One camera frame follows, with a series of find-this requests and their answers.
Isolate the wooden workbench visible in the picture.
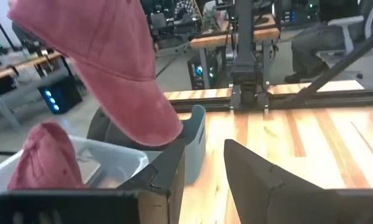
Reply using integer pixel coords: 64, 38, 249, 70
0, 51, 68, 131
189, 14, 281, 91

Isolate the clear plastic bin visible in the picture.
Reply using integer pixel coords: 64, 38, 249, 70
0, 134, 150, 200

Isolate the person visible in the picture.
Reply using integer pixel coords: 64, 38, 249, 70
284, 0, 366, 85

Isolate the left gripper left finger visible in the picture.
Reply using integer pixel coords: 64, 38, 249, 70
117, 139, 187, 224

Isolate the red baseball cap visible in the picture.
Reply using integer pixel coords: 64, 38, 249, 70
7, 121, 85, 190
7, 0, 184, 147

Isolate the white office chair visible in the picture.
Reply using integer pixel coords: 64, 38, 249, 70
316, 0, 373, 80

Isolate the black computer with blue lights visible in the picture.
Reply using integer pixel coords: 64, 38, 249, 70
38, 76, 83, 115
187, 52, 220, 91

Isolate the grey-blue plastic bin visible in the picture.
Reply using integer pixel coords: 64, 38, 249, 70
144, 105, 207, 187

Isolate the black aluminium table frame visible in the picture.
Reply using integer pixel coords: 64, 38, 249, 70
164, 27, 373, 113

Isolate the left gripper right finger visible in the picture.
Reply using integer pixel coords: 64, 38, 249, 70
223, 139, 327, 224

